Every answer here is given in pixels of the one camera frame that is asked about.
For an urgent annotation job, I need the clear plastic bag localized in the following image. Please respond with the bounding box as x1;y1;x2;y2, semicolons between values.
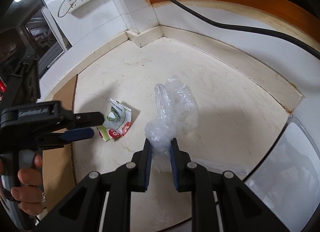
144;75;199;173

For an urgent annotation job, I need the person's left hand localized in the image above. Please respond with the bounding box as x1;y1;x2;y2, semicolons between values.
11;155;43;216

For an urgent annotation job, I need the small green red wrapper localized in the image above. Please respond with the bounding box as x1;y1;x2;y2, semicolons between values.
97;99;132;142

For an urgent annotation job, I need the brown cardboard sheet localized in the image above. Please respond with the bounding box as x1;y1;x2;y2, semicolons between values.
42;75;78;211

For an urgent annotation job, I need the white washing machine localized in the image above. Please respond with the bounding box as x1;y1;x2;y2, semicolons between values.
245;117;319;231

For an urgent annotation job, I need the black power cable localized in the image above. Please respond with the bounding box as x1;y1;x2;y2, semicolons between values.
139;0;320;60

